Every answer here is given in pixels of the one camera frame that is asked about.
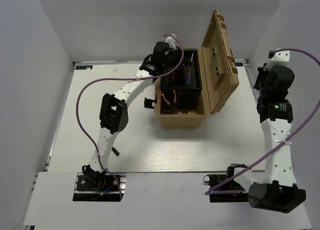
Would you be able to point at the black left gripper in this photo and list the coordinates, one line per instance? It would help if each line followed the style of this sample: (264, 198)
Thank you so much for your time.
(177, 52)

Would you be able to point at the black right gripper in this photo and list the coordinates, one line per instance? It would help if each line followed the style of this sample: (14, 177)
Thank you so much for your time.
(261, 73)

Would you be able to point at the black toolbox tray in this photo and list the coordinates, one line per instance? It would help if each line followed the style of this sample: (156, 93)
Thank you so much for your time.
(182, 72)

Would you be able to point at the blue handled screwdriver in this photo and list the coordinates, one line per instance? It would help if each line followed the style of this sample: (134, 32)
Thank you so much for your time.
(188, 78)

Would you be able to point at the yellow handled needle-nose pliers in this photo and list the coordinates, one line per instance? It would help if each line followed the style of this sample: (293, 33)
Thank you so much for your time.
(173, 99)

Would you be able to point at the yellow handled small pliers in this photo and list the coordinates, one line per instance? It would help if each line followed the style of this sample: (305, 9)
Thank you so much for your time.
(165, 100)

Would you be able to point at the tan plastic toolbox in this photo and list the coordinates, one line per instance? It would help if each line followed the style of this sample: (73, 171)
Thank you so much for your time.
(203, 82)

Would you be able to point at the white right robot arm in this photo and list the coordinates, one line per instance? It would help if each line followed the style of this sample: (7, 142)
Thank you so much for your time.
(277, 191)

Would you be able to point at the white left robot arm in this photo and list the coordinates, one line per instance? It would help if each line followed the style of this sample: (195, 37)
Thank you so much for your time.
(113, 114)

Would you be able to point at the black front toolbox latch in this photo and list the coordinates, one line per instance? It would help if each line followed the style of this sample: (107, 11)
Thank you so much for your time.
(150, 103)

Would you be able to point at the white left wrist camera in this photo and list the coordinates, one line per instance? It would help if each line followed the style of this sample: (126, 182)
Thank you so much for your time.
(171, 40)

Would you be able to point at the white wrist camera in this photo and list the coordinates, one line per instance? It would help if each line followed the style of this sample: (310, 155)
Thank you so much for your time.
(171, 40)
(277, 58)

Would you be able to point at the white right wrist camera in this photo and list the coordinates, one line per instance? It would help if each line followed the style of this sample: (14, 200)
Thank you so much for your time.
(277, 58)

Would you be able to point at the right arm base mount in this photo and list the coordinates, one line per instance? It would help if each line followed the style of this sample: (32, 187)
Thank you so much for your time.
(235, 191)

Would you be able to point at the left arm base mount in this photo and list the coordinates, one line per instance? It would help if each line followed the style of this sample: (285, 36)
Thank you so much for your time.
(107, 191)

